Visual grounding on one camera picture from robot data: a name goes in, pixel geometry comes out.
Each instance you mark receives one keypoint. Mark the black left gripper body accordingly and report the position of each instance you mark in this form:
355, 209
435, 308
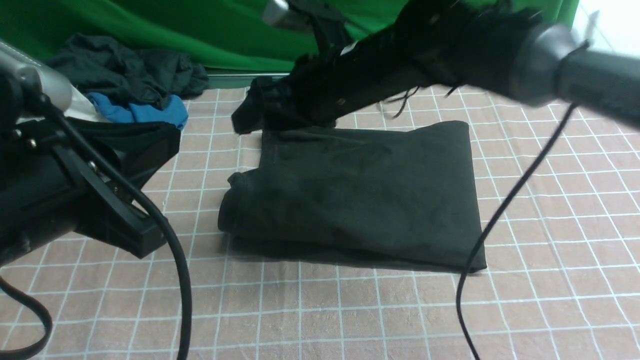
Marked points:
48, 189

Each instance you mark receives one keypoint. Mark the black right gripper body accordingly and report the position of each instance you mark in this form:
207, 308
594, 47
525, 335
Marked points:
324, 90

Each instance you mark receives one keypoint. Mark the dark gray long-sleeved shirt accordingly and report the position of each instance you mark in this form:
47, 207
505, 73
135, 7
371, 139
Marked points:
392, 199

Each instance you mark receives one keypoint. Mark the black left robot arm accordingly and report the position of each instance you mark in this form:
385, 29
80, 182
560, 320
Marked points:
31, 90

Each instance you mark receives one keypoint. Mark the white crumpled garment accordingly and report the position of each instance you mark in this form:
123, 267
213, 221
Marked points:
81, 108

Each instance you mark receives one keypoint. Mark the green backdrop cloth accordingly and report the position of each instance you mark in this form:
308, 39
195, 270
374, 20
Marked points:
231, 35

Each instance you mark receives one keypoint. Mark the dark gray crumpled garment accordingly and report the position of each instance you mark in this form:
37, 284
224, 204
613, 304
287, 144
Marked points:
147, 76

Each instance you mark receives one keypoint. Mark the blue crumpled garment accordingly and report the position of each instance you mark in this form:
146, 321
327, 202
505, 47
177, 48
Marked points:
175, 113

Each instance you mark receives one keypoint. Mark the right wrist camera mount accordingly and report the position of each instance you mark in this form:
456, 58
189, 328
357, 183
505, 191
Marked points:
317, 17

